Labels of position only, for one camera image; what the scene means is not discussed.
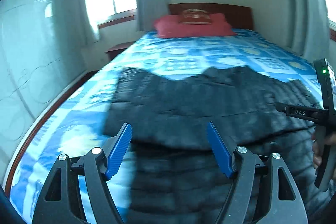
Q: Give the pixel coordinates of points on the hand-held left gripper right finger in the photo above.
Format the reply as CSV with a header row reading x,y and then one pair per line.
x,y
219,149

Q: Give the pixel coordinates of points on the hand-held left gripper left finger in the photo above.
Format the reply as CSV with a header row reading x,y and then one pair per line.
x,y
121,146

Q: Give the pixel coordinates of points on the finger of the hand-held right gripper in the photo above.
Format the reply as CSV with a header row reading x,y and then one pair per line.
x,y
281,107

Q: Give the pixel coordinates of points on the black puffer jacket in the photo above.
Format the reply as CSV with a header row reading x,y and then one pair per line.
x,y
183,108

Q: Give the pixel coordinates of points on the person's right hand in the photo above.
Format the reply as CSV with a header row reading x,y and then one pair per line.
x,y
317,153

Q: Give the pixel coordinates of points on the wooden nightstand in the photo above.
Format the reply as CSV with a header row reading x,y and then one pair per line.
x,y
118,47

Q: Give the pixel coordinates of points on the wooden headboard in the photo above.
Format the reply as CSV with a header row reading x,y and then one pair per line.
x,y
236,16

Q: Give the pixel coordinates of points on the blue patterned bedspread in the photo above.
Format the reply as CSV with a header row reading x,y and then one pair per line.
x,y
162,53

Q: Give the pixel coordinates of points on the red pillow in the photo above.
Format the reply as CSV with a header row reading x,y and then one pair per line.
x,y
194,29

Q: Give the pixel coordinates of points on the small printed red cushion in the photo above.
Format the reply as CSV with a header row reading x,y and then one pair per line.
x,y
195,16

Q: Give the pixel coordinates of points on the white wardrobe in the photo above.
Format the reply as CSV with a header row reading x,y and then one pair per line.
x,y
34,50

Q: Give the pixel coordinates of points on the wooden bed side rail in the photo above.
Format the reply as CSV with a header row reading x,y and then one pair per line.
x,y
39,124

